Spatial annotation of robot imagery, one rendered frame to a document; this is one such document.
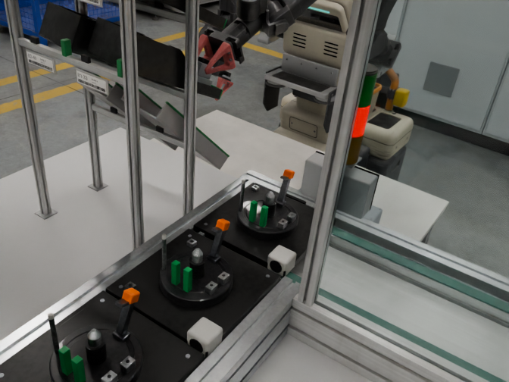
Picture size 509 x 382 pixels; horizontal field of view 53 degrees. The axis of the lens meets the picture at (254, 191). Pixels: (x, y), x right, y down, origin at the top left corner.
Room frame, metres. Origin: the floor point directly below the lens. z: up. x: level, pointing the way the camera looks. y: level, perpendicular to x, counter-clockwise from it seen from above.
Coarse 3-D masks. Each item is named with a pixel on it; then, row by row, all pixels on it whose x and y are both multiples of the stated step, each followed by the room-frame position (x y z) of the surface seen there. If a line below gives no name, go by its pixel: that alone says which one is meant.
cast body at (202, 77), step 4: (200, 60) 1.12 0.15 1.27; (204, 60) 1.12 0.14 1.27; (208, 60) 1.14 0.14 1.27; (200, 64) 1.10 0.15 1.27; (204, 64) 1.10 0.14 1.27; (200, 68) 1.10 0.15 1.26; (204, 68) 1.10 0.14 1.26; (200, 72) 1.10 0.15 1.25; (204, 72) 1.11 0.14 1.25; (200, 76) 1.10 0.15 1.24; (204, 76) 1.11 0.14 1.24; (208, 76) 1.12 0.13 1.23; (200, 80) 1.10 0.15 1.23; (204, 80) 1.11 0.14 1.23; (208, 80) 1.12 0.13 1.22; (208, 84) 1.12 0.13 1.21
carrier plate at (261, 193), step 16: (240, 192) 1.05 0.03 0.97; (256, 192) 1.06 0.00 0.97; (224, 208) 0.97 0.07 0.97; (304, 208) 1.01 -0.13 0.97; (208, 224) 0.90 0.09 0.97; (304, 224) 0.94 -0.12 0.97; (224, 240) 0.86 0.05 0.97; (240, 240) 0.86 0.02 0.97; (256, 240) 0.87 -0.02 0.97; (272, 240) 0.87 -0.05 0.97; (288, 240) 0.88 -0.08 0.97; (304, 240) 0.88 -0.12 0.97; (256, 256) 0.81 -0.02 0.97
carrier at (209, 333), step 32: (160, 256) 0.78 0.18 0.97; (192, 256) 0.71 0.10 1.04; (224, 256) 0.80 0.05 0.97; (160, 288) 0.69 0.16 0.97; (192, 288) 0.68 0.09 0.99; (224, 288) 0.69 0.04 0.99; (256, 288) 0.72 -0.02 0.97; (160, 320) 0.62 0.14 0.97; (192, 320) 0.62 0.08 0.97; (224, 320) 0.63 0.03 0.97
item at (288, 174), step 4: (284, 172) 1.00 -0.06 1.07; (288, 172) 1.00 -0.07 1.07; (292, 172) 1.00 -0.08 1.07; (284, 176) 0.99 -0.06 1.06; (288, 176) 1.00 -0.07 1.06; (292, 176) 1.00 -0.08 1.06; (284, 180) 1.00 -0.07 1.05; (288, 180) 0.99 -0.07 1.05; (284, 184) 0.99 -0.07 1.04; (288, 184) 0.99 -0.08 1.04; (280, 188) 0.99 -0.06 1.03; (284, 188) 0.99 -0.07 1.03; (280, 192) 0.99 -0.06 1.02; (284, 192) 0.99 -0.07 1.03; (280, 196) 0.98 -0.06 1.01; (284, 196) 0.99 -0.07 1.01; (280, 200) 0.98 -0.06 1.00
